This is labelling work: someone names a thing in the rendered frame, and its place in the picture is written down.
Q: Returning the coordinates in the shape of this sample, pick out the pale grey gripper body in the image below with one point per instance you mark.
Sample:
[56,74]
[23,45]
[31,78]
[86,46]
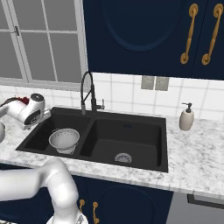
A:
[47,114]

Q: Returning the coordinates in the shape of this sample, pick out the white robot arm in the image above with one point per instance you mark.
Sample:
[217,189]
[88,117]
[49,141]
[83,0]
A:
[59,186]

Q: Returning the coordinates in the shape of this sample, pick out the white colander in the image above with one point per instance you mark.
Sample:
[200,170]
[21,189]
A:
[64,139]

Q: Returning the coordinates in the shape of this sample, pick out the black spring faucet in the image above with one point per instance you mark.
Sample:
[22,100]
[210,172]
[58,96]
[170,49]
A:
[93,99]

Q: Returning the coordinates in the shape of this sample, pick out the black double sink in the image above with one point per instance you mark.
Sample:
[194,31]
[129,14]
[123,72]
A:
[125,140]

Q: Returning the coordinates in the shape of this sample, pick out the silver sink drain strainer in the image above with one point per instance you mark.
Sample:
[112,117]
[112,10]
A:
[123,158]

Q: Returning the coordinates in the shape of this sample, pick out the dark red round thing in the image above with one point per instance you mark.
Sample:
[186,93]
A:
[22,100]

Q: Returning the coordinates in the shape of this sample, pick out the white framed window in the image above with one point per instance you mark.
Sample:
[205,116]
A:
[43,43]

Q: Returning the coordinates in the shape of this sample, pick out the grey window latch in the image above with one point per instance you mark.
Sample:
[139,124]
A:
[16,30]

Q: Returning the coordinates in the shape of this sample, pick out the navy base cupboard door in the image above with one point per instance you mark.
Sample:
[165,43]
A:
[131,204]
[29,211]

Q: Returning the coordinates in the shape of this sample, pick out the beige soap dispenser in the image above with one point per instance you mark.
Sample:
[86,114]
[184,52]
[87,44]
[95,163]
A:
[186,120]

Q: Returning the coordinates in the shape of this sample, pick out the grey dishwasher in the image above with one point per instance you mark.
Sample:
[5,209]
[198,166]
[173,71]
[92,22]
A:
[195,213]

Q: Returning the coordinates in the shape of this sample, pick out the grey wall outlet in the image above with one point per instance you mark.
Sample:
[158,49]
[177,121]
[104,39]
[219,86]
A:
[148,82]
[162,83]

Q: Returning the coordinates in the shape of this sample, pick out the navy wall cupboard door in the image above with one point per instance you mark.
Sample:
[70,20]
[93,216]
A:
[140,35]
[217,70]

